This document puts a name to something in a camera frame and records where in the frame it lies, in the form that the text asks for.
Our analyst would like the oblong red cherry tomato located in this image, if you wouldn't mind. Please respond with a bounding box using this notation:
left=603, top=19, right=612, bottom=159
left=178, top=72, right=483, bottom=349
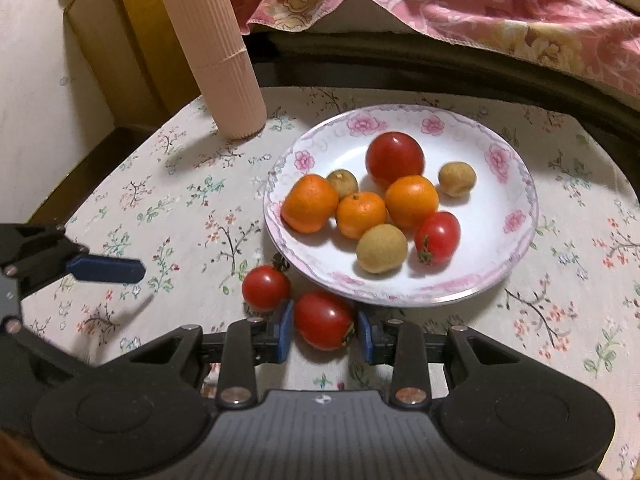
left=294, top=290, right=355, bottom=351

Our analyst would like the tan longan fruit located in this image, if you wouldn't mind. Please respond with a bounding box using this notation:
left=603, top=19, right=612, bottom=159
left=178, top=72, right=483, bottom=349
left=356, top=223, right=408, bottom=274

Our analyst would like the red cherry tomato with stem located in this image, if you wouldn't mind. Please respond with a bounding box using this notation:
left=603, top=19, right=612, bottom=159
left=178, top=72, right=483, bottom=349
left=414, top=211, right=461, bottom=266

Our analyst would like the small orange with navel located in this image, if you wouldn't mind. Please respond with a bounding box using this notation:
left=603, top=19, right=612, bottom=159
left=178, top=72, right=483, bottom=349
left=335, top=192, right=387, bottom=240

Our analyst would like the smooth small orange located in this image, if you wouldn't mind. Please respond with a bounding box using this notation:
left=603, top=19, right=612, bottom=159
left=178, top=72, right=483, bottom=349
left=385, top=176, right=439, bottom=231

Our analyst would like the large wrinkled orange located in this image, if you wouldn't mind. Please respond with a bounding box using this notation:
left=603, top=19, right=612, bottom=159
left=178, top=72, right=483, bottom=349
left=281, top=174, right=340, bottom=234

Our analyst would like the brownish longan fruit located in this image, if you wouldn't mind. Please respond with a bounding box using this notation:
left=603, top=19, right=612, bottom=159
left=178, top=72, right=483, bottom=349
left=326, top=169, right=359, bottom=200

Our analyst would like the pale yellow longan fruit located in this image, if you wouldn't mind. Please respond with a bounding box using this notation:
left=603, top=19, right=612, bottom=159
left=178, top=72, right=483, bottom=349
left=438, top=162, right=477, bottom=198

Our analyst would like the floral tablecloth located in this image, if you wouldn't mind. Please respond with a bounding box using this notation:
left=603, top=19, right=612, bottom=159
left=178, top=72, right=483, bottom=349
left=24, top=87, right=639, bottom=479

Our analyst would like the white floral plate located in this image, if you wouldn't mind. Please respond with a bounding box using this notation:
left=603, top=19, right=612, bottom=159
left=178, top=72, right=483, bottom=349
left=262, top=104, right=539, bottom=308

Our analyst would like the large red tomato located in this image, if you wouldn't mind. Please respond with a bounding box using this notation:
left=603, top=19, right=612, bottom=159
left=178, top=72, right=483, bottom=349
left=366, top=131, right=425, bottom=188

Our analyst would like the wooden cabinet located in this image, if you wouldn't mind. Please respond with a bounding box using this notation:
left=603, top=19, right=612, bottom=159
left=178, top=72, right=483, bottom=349
left=64, top=0, right=200, bottom=129

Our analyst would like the dark sofa edge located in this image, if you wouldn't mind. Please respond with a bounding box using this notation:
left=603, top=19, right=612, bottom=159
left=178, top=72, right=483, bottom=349
left=244, top=30, right=639, bottom=186

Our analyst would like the pink ribbed cylinder case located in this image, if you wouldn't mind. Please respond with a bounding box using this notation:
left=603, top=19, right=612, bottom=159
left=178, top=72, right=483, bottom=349
left=163, top=0, right=267, bottom=140

